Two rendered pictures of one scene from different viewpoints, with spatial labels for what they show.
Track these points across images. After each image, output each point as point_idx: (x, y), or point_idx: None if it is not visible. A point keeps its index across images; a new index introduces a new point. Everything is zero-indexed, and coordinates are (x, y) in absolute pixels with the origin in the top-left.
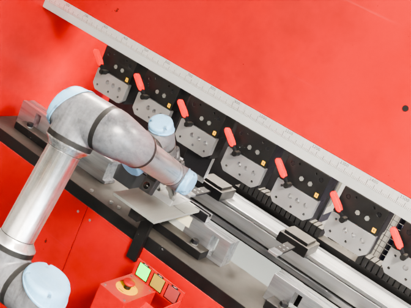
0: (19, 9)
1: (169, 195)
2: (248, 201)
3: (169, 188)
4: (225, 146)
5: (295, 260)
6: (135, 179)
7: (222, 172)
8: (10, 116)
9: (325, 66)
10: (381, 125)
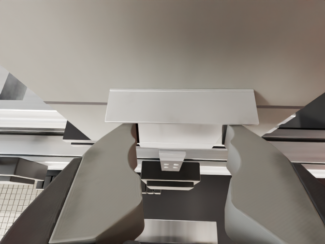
0: None
1: (128, 140)
2: (135, 171)
3: (79, 216)
4: (214, 207)
5: (6, 142)
6: (299, 114)
7: (202, 176)
8: None
9: None
10: None
